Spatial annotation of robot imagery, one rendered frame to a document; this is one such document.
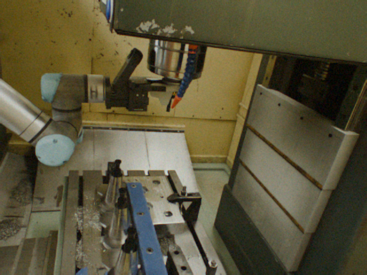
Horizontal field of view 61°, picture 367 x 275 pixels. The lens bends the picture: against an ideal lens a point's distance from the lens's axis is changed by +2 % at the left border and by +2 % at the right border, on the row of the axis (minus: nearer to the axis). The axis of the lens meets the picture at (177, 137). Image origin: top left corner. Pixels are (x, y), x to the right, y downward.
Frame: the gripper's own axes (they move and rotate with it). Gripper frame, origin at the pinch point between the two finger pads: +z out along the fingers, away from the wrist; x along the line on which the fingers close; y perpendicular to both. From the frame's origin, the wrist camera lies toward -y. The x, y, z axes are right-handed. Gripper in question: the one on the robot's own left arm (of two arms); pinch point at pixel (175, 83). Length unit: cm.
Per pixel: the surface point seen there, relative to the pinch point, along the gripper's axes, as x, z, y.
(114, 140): -92, -7, 62
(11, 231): -34, -55, 76
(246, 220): -8, 41, 62
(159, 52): 5.1, -6.7, -9.5
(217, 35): 32.5, -3.7, -17.5
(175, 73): 7.5, -2.8, -5.0
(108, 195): 24.9, -20.6, 19.1
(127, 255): 47, -19, 15
